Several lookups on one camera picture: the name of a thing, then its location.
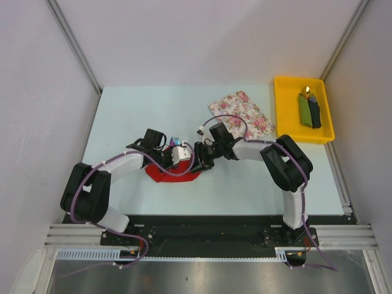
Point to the red paper napkin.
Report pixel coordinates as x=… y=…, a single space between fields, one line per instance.
x=181 y=174

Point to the right aluminium frame rail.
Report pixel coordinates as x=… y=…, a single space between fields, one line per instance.
x=346 y=237

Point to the black rolled napkin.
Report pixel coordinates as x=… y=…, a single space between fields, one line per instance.
x=315 y=114

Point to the gold spoon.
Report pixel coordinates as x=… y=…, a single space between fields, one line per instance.
x=307 y=92

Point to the white cable duct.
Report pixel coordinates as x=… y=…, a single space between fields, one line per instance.
x=119 y=255

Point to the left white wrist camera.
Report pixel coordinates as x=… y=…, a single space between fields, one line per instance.
x=181 y=153

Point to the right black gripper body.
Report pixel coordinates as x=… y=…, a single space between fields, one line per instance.
x=209 y=154

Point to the right aluminium frame post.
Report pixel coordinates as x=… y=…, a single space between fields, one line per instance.
x=347 y=34

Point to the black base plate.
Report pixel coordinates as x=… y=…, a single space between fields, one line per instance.
x=219 y=236

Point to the floral cloth mat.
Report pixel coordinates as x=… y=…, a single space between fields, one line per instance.
x=236 y=111

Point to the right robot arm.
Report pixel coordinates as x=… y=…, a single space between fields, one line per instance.
x=288 y=166

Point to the left aluminium frame post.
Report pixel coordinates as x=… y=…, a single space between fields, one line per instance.
x=71 y=39

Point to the yellow plastic tray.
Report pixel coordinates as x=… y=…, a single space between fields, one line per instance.
x=287 y=108

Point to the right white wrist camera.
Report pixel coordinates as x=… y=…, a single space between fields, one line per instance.
x=204 y=134

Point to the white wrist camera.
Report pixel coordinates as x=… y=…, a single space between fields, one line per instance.
x=181 y=153
x=204 y=134

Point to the green rolled napkin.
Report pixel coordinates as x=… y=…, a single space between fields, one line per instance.
x=305 y=113

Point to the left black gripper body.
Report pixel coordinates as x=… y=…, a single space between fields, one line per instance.
x=165 y=158

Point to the aluminium frame post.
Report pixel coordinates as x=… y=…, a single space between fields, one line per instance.
x=347 y=34
x=71 y=39

